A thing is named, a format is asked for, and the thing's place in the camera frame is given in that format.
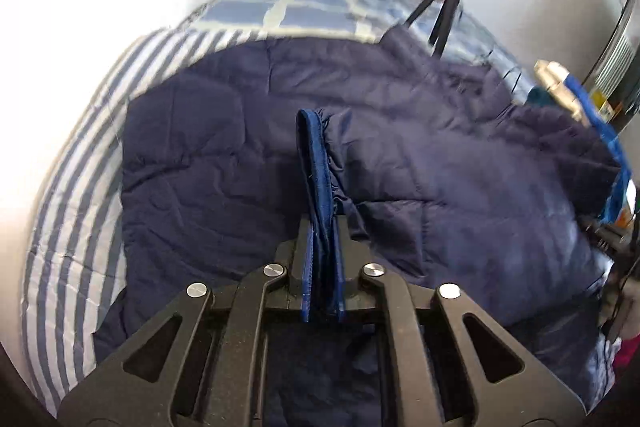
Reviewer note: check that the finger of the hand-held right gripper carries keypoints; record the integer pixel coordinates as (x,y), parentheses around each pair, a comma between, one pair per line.
(595,112)

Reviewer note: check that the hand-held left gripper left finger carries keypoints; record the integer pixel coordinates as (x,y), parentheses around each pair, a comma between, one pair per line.
(306,302)

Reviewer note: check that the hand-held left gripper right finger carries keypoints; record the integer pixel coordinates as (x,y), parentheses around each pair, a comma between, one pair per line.
(340,302)

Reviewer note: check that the navy puffer jacket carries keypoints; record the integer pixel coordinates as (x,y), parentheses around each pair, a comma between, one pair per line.
(225,157)

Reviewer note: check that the black tripod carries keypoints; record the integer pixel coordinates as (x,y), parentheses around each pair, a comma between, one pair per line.
(445,12)

